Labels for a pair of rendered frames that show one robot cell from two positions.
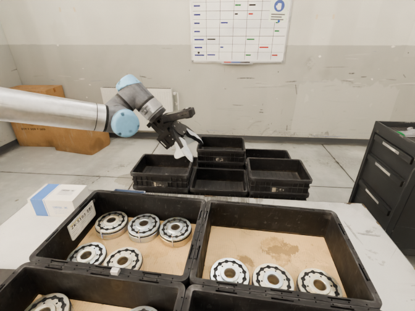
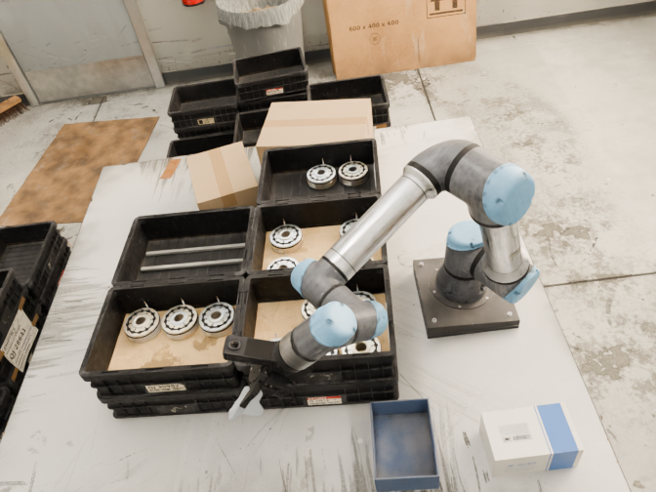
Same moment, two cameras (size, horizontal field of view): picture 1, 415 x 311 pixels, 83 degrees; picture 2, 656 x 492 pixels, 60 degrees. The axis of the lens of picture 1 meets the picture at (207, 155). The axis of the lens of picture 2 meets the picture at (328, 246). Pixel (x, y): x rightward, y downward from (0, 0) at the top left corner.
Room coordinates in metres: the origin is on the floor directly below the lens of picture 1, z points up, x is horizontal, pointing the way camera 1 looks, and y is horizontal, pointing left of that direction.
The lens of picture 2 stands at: (1.45, 0.27, 2.08)
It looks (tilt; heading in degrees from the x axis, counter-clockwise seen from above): 45 degrees down; 179
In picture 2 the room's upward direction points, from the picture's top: 10 degrees counter-clockwise
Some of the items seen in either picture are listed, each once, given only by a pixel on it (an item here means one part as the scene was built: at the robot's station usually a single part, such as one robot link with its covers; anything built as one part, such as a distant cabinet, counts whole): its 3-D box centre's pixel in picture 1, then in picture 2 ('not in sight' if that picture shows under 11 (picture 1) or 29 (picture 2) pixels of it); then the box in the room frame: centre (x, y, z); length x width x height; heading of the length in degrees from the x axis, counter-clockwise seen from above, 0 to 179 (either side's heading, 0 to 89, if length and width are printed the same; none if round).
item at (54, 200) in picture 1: (61, 200); (528, 439); (0.86, 0.67, 0.75); 0.20 x 0.12 x 0.09; 86
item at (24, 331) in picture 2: not in sight; (20, 339); (-0.06, -0.96, 0.41); 0.31 x 0.02 x 0.16; 175
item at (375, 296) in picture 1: (273, 243); (167, 325); (0.45, -0.18, 0.92); 0.40 x 0.30 x 0.02; 82
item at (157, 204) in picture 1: (133, 240); (318, 326); (0.51, 0.22, 0.87); 0.40 x 0.30 x 0.11; 82
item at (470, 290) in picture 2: not in sight; (463, 273); (0.36, 0.66, 0.80); 0.15 x 0.15 x 0.10
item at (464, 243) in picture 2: not in sight; (469, 247); (0.37, 0.67, 0.91); 0.13 x 0.12 x 0.14; 32
